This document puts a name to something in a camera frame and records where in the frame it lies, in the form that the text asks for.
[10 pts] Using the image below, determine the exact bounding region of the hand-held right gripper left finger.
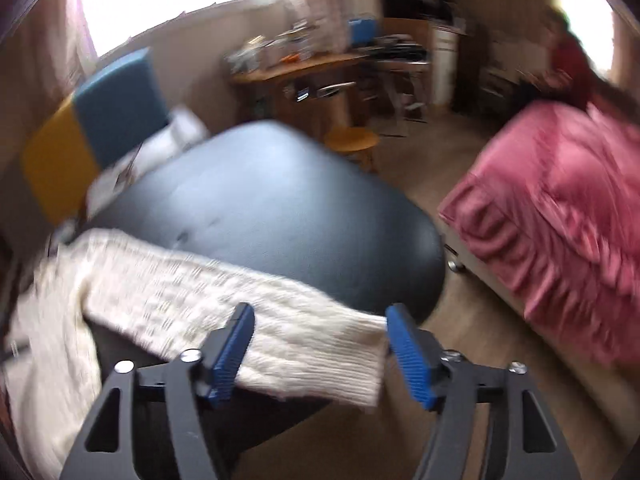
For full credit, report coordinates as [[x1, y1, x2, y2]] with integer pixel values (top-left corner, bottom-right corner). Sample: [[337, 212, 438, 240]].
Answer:
[[60, 302, 256, 480]]

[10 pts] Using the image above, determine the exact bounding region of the grey yellow blue sofa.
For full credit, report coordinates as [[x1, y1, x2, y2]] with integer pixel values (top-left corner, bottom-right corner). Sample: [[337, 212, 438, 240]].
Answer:
[[20, 47, 211, 226]]

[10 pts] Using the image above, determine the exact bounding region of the bed with pink cover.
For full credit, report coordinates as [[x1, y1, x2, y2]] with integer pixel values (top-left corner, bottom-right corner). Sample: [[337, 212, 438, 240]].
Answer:
[[437, 97, 640, 368]]

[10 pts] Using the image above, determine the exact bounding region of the side window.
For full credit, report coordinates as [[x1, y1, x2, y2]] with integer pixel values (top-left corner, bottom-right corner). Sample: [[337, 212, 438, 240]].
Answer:
[[555, 0, 617, 68]]

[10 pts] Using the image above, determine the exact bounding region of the white cabinet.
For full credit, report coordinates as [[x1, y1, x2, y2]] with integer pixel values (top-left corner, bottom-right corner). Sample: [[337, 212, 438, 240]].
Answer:
[[432, 25, 462, 107]]

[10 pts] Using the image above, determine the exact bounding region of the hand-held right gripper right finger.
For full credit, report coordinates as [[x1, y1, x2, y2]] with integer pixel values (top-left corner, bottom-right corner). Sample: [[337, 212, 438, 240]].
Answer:
[[386, 303, 581, 480]]

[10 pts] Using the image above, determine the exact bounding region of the yellow round stool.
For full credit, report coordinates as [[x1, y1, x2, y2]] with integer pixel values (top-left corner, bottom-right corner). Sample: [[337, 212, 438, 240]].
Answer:
[[325, 126, 381, 172]]

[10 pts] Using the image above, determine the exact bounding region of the deer print pillow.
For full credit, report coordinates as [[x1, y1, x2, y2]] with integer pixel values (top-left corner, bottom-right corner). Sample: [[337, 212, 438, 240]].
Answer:
[[95, 107, 211, 196]]

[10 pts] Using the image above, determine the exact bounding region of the dark cabinet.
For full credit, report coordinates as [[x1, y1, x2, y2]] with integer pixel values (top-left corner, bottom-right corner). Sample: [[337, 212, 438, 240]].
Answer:
[[452, 30, 517, 117]]

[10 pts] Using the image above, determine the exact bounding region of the cream knit sweater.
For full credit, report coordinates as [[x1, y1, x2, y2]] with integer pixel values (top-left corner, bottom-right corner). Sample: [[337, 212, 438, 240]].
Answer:
[[5, 227, 388, 471]]

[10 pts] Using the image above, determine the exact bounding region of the wooden desk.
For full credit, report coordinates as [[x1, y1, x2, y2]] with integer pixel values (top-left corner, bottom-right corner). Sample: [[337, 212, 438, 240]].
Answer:
[[230, 52, 372, 132]]

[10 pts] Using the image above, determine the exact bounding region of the patterned curtain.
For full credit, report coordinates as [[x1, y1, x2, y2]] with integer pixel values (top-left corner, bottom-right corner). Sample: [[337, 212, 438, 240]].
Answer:
[[30, 0, 97, 92], [280, 0, 351, 53]]

